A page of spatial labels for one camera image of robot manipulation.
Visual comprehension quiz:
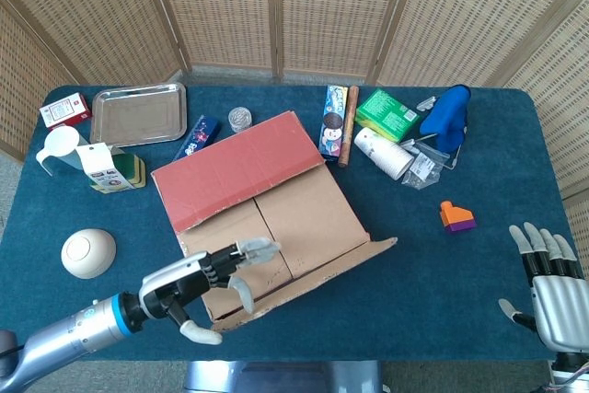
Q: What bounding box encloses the blue cloth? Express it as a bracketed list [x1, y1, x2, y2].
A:
[419, 84, 472, 153]

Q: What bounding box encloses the metal wire stand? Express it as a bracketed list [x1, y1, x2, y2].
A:
[399, 119, 470, 168]

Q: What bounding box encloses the round silver jar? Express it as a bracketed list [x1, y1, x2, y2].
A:
[228, 106, 253, 134]

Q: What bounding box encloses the small red white box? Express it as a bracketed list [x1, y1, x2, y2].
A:
[39, 92, 92, 130]

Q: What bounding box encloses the blue table cover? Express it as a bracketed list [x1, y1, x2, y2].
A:
[0, 84, 581, 362]

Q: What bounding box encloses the metal tray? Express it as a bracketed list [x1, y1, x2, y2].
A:
[89, 83, 188, 148]

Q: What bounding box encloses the blue cookie box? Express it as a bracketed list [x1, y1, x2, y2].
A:
[318, 84, 350, 159]

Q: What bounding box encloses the white plastic scoop cup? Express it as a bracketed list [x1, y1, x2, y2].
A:
[35, 124, 93, 178]

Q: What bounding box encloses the cream round bowl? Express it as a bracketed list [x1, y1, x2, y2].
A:
[61, 227, 117, 280]

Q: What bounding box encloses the green box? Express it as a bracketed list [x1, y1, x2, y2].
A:
[355, 87, 421, 144]

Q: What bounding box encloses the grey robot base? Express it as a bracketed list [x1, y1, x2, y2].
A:
[183, 359, 384, 393]

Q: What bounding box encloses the wicker folding screen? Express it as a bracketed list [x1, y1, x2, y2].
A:
[0, 0, 589, 270]

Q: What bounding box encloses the sponge pack carton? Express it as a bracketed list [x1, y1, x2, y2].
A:
[75, 143, 147, 195]

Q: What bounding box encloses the white paper cup stack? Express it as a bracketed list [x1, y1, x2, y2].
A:
[352, 126, 415, 181]

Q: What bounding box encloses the large brown cardboard box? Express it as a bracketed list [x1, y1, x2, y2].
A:
[150, 110, 399, 332]

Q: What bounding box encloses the orange purple toy block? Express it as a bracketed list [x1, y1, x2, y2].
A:
[439, 200, 478, 234]

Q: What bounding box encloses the dark blue snack package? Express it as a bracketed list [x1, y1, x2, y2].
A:
[172, 114, 221, 163]

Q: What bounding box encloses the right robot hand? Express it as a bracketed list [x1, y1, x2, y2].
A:
[498, 221, 589, 353]

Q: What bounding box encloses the brown wooden stick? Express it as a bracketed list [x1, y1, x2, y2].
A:
[338, 84, 361, 168]

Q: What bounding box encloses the clear zip bag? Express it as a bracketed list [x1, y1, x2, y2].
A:
[400, 140, 455, 191]

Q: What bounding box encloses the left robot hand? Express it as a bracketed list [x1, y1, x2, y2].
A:
[137, 236, 282, 346]

